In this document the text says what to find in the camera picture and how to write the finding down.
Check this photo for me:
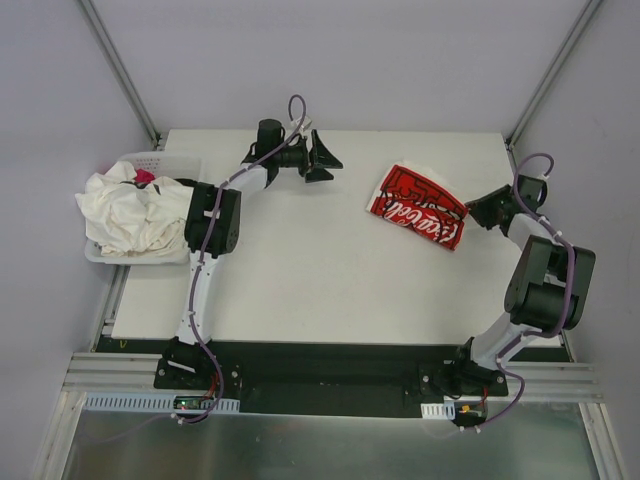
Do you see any white red-print t-shirt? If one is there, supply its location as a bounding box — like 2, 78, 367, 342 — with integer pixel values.
366, 162, 469, 251

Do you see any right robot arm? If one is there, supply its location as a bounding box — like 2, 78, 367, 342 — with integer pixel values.
450, 176, 596, 395

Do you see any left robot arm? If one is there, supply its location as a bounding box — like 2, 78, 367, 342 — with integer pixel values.
175, 119, 343, 345

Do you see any white plastic laundry basket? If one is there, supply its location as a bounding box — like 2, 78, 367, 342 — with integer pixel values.
85, 151, 203, 265

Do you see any pink t-shirt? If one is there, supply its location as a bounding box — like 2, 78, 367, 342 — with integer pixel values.
134, 169, 155, 184

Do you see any white t-shirt pile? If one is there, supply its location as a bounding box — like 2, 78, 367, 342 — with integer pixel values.
75, 160, 193, 260

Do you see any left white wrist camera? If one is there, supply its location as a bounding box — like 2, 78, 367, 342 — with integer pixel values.
291, 115, 312, 131

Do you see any right aluminium frame post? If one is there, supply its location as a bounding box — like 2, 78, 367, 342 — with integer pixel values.
505, 0, 605, 152

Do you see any aluminium frame post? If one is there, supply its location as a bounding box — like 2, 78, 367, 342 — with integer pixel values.
75, 0, 162, 149
505, 0, 605, 152

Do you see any right white cable duct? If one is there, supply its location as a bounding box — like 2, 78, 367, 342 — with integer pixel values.
420, 401, 456, 421

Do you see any white cable duct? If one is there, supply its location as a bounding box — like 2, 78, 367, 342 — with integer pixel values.
420, 401, 456, 421
84, 393, 240, 415

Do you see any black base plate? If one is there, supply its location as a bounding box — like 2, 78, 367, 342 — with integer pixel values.
153, 339, 508, 418

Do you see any left aluminium frame post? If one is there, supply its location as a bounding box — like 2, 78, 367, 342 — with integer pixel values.
75, 0, 162, 149

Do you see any aluminium front rail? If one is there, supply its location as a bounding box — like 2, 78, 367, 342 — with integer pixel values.
63, 352, 604, 403

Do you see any left white cable duct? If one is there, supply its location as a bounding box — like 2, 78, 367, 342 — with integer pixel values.
84, 393, 240, 415

